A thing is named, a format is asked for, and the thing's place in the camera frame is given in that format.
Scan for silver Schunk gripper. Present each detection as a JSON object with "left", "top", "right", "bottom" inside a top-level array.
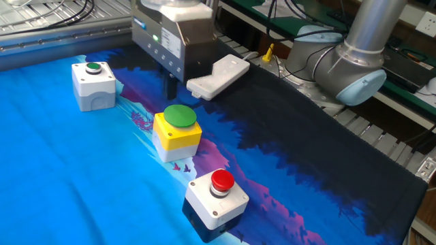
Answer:
[{"left": 131, "top": 0, "right": 219, "bottom": 100}]

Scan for yellow box large green button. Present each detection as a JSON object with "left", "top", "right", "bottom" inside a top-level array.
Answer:
[{"left": 151, "top": 104, "right": 203, "bottom": 163}]

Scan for white box small green button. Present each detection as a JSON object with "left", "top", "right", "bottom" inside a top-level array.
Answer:
[{"left": 71, "top": 61, "right": 116, "bottom": 112}]

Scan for white black box red button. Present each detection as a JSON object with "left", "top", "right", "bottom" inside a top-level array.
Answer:
[{"left": 181, "top": 169, "right": 250, "bottom": 244}]

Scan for white power strip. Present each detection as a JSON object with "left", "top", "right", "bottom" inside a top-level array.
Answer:
[{"left": 186, "top": 54, "right": 251, "bottom": 101}]

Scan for yellow plastic clip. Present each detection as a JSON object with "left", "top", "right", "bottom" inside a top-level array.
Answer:
[{"left": 262, "top": 43, "right": 275, "bottom": 63}]

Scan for green desk mat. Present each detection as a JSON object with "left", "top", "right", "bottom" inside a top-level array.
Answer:
[{"left": 219, "top": 0, "right": 436, "bottom": 116}]

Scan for blue landscape print cloth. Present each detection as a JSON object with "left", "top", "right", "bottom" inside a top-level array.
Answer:
[{"left": 0, "top": 35, "right": 429, "bottom": 245}]

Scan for white paper sheets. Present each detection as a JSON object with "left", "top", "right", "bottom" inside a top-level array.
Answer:
[{"left": 251, "top": 0, "right": 307, "bottom": 20}]

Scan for black flat device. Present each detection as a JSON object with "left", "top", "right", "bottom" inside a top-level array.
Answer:
[{"left": 384, "top": 44, "right": 436, "bottom": 95}]

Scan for aluminium frame rail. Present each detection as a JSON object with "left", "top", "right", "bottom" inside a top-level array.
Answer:
[{"left": 0, "top": 13, "right": 136, "bottom": 72}]

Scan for black cable bundle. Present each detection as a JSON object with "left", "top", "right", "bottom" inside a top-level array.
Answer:
[{"left": 0, "top": 0, "right": 99, "bottom": 37}]

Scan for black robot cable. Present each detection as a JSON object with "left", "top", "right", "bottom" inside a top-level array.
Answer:
[{"left": 267, "top": 0, "right": 345, "bottom": 82}]

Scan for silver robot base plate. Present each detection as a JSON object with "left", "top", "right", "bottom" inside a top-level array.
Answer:
[{"left": 251, "top": 54, "right": 345, "bottom": 110}]

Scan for white wall socket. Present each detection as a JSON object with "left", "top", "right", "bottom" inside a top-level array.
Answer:
[{"left": 415, "top": 12, "right": 436, "bottom": 38}]

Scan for silver corner bracket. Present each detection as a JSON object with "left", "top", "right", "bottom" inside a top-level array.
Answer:
[{"left": 415, "top": 156, "right": 436, "bottom": 181}]

